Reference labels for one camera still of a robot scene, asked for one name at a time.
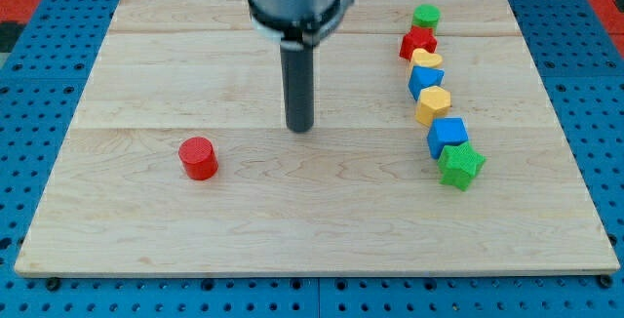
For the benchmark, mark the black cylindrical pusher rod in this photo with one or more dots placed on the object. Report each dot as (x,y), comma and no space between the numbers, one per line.
(298,88)

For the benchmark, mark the red cylinder block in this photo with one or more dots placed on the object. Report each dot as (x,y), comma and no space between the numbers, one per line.
(198,158)

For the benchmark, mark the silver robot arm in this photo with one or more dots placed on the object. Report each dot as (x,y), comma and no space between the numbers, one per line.
(298,26)

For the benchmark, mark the yellow heart block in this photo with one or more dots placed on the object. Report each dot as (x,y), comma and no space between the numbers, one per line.
(421,57)

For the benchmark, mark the blue triangle block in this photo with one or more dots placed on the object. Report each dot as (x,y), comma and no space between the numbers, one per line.
(421,77)

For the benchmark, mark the red star block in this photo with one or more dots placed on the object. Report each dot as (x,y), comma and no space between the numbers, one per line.
(418,38)

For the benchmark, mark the green cylinder block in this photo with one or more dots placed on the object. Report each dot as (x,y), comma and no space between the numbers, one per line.
(426,16)

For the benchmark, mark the yellow hexagon block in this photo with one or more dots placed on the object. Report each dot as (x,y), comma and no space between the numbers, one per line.
(433,102)

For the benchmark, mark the light wooden board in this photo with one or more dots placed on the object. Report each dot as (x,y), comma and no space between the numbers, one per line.
(356,196)

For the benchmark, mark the blue cube block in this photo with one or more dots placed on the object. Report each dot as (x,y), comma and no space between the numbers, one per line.
(445,131)

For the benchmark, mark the green star block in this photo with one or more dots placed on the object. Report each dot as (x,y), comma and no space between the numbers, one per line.
(460,164)

